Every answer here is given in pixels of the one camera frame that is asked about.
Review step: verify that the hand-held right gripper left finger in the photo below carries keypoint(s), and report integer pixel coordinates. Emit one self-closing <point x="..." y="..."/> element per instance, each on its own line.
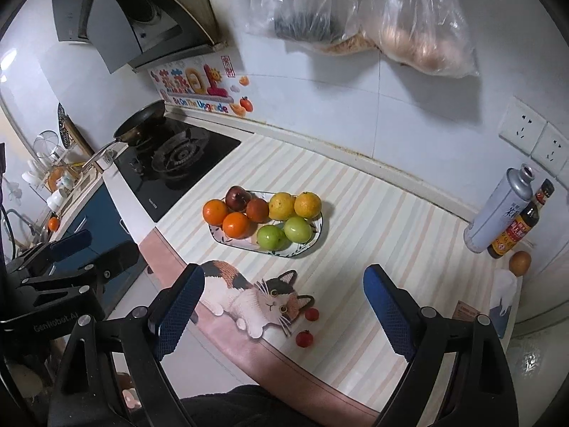
<point x="178" y="311"/>

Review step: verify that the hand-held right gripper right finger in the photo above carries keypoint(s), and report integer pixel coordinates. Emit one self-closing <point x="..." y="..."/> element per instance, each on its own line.
<point x="391" y="311"/>

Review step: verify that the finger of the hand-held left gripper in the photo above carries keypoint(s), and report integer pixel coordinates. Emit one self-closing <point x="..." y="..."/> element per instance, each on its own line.
<point x="115" y="262"/>
<point x="71" y="244"/>

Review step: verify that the floral oval plate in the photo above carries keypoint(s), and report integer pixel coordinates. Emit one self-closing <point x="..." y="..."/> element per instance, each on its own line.
<point x="306" y="249"/>

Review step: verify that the green apple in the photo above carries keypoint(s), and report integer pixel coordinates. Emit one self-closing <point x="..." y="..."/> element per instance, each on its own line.
<point x="272" y="237"/>
<point x="298" y="229"/>

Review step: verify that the dark red apple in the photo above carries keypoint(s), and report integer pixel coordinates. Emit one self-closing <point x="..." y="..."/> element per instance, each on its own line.
<point x="237" y="198"/>

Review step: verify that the red-brown persimmon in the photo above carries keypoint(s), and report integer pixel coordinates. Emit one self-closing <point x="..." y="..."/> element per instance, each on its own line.
<point x="258" y="210"/>

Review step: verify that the yellow citrus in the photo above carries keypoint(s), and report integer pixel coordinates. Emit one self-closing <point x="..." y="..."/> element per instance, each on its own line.
<point x="307" y="204"/>
<point x="282" y="206"/>

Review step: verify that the small orange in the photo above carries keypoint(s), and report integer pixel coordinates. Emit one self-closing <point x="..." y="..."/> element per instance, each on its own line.
<point x="53" y="224"/>

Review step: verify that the blue kitchen cabinet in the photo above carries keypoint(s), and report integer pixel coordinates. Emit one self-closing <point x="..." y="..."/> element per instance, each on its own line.
<point x="98" y="218"/>

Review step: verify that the metal faucet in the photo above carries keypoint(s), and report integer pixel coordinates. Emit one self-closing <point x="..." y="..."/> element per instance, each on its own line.
<point x="17" y="222"/>

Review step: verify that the dish rack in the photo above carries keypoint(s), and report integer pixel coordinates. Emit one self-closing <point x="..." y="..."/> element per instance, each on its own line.
<point x="62" y="178"/>

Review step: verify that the cat-shaped mat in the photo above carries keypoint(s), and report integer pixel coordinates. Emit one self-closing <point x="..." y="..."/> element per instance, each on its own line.
<point x="249" y="298"/>

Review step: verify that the small brown card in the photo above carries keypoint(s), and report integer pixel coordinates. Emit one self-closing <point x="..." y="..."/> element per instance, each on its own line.
<point x="466" y="310"/>

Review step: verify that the cherry tomato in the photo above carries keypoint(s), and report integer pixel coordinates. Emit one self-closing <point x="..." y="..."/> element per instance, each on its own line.
<point x="311" y="314"/>
<point x="304" y="338"/>

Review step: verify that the striped table mat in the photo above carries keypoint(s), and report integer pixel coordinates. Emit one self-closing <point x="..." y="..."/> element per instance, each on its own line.
<point x="378" y="231"/>

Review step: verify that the metal strainer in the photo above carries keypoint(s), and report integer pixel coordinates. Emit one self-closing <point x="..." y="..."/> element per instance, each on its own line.
<point x="48" y="144"/>

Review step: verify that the white plastic packet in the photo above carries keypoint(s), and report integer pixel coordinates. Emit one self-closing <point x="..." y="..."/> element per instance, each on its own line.
<point x="504" y="298"/>

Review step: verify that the person's dark clothing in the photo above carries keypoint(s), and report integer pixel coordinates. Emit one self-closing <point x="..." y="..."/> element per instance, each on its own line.
<point x="266" y="409"/>

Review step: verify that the brown egg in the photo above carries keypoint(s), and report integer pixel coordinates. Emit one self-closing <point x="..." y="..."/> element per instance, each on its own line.
<point x="520" y="262"/>

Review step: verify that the black gas stove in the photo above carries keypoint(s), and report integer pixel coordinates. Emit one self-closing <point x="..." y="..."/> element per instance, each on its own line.
<point x="200" y="151"/>

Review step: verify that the black frying pan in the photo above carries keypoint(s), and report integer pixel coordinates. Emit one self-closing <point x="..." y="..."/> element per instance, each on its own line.
<point x="142" y="120"/>

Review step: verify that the grey gas canister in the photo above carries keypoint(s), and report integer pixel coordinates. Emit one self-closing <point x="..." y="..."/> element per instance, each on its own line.
<point x="498" y="213"/>

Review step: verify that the dark soy sauce bottle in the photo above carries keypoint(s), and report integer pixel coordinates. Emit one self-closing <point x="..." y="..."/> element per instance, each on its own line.
<point x="515" y="231"/>

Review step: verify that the black range hood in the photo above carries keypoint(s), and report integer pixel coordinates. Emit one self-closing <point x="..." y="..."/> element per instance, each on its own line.
<point x="115" y="22"/>

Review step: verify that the plastic bag with eggs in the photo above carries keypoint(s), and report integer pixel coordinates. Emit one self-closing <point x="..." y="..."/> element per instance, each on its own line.
<point x="422" y="31"/>

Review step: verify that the plastic bag with dark contents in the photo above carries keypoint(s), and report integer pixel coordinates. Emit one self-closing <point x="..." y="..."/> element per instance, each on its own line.
<point x="306" y="9"/>

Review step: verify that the colourful wall sticker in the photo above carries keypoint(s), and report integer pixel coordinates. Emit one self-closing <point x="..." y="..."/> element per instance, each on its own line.
<point x="195" y="89"/>

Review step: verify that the white wall socket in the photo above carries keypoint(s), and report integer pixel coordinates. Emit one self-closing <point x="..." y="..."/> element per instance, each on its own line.
<point x="553" y="144"/>
<point x="522" y="122"/>

